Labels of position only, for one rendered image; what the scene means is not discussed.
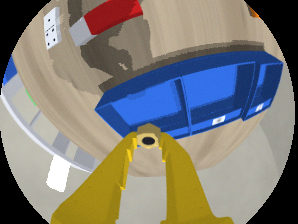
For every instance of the brass hex nut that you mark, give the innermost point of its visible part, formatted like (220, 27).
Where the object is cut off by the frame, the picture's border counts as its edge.
(148, 136)

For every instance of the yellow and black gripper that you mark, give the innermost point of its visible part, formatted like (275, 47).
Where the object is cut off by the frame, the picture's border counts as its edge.
(97, 200)

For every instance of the white domino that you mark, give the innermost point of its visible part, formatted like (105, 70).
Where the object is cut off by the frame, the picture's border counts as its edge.
(52, 28)

